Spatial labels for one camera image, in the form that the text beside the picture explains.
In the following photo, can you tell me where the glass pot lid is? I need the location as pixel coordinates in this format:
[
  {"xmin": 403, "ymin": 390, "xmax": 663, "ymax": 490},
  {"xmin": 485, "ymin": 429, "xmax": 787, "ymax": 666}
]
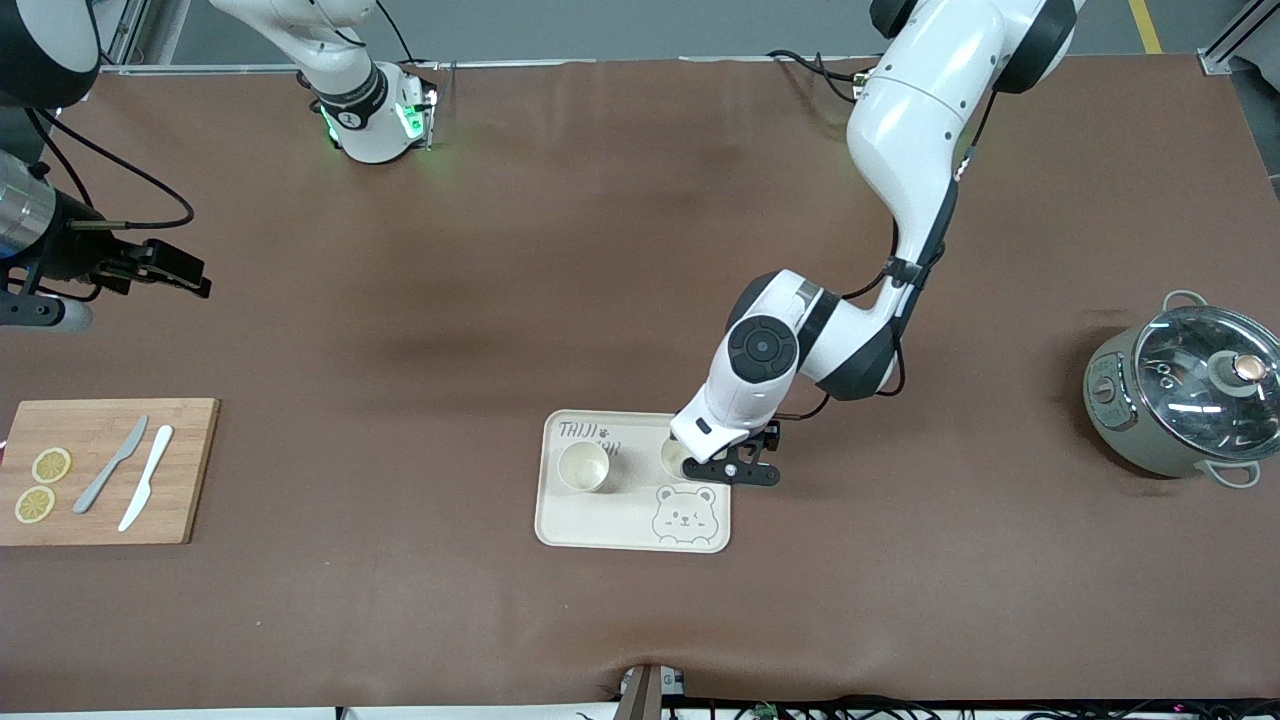
[{"xmin": 1133, "ymin": 305, "xmax": 1280, "ymax": 463}]

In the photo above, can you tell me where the wooden cutting board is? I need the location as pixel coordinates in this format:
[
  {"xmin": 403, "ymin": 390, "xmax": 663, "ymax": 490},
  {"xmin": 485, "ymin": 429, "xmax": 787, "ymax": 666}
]
[{"xmin": 0, "ymin": 398, "xmax": 220, "ymax": 547}]

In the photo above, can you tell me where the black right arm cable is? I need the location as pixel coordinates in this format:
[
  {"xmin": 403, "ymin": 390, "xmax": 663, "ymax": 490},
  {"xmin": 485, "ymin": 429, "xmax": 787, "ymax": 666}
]
[{"xmin": 25, "ymin": 105, "xmax": 196, "ymax": 233}]

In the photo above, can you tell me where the white plastic cup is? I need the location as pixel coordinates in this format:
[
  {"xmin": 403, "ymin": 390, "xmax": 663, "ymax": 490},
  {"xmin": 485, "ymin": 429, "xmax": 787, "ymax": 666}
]
[
  {"xmin": 659, "ymin": 437, "xmax": 701, "ymax": 481},
  {"xmin": 557, "ymin": 441, "xmax": 612, "ymax": 494}
]

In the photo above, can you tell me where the white plastic knife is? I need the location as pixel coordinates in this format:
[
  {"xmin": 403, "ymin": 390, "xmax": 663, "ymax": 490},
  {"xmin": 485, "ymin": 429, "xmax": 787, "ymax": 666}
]
[{"xmin": 118, "ymin": 425, "xmax": 175, "ymax": 533}]

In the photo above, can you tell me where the black base power cable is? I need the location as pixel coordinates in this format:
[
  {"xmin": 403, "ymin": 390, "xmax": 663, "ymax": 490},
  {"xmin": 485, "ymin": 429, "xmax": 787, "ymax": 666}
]
[
  {"xmin": 375, "ymin": 0, "xmax": 417, "ymax": 66},
  {"xmin": 766, "ymin": 48, "xmax": 873, "ymax": 106}
]

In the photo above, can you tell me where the green cooking pot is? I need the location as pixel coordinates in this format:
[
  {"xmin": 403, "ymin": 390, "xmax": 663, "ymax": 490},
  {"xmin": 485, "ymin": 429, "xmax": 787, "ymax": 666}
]
[{"xmin": 1083, "ymin": 290, "xmax": 1280, "ymax": 489}]

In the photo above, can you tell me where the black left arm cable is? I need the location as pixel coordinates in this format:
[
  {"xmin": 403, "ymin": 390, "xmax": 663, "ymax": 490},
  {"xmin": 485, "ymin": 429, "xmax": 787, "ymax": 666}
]
[{"xmin": 790, "ymin": 90, "xmax": 996, "ymax": 421}]

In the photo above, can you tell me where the cream tray with bear print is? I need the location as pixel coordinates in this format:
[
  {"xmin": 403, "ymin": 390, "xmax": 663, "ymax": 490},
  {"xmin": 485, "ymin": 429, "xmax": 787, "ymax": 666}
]
[{"xmin": 534, "ymin": 409, "xmax": 732, "ymax": 554}]

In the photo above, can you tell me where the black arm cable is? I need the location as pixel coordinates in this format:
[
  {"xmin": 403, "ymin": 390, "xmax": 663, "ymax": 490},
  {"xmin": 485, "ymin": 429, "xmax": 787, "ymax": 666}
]
[
  {"xmin": 25, "ymin": 105, "xmax": 196, "ymax": 233},
  {"xmin": 790, "ymin": 90, "xmax": 996, "ymax": 421}
]

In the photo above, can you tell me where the grey plastic knife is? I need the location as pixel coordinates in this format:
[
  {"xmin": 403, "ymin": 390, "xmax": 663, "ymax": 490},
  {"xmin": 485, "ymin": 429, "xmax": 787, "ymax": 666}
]
[{"xmin": 73, "ymin": 415, "xmax": 149, "ymax": 515}]

